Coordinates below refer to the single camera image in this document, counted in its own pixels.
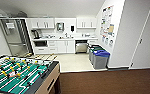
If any white cabinet panel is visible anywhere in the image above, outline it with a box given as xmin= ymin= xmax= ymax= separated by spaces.
xmin=56 ymin=39 xmax=76 ymax=54

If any chrome faucet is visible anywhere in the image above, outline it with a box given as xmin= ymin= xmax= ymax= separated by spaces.
xmin=64 ymin=32 xmax=69 ymax=39

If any narrow white drawer unit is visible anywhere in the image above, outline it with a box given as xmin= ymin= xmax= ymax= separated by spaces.
xmin=87 ymin=38 xmax=99 ymax=47

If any wide white drawer unit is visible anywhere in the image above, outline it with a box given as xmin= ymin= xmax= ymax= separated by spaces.
xmin=33 ymin=39 xmax=58 ymax=55

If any paper towel dispenser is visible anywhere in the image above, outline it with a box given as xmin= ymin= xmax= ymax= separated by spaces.
xmin=55 ymin=21 xmax=65 ymax=32

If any grey bin blue lid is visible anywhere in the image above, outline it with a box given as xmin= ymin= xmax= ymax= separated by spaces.
xmin=92 ymin=49 xmax=111 ymax=71

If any black built-in microwave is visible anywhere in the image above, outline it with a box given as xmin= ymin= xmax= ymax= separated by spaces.
xmin=33 ymin=40 xmax=49 ymax=48

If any stainless steel refrigerator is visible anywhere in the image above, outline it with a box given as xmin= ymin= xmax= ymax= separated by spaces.
xmin=0 ymin=17 xmax=34 ymax=57

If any green foosball table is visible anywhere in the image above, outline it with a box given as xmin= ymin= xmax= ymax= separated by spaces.
xmin=0 ymin=53 xmax=62 ymax=94

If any white notice sheet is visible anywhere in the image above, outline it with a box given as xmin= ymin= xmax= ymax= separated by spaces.
xmin=5 ymin=22 xmax=15 ymax=30

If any white door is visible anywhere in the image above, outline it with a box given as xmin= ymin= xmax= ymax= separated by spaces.
xmin=130 ymin=0 xmax=150 ymax=70

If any white wall cabinet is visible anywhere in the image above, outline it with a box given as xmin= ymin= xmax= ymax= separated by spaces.
xmin=76 ymin=17 xmax=98 ymax=30
xmin=30 ymin=17 xmax=56 ymax=30

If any blue wall sign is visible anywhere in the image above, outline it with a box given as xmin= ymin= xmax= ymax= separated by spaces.
xmin=102 ymin=36 xmax=107 ymax=45

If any green wall sign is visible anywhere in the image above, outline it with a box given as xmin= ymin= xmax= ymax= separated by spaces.
xmin=105 ymin=37 xmax=111 ymax=47

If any large printed wall poster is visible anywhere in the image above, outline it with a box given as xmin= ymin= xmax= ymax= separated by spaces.
xmin=100 ymin=4 xmax=115 ymax=38

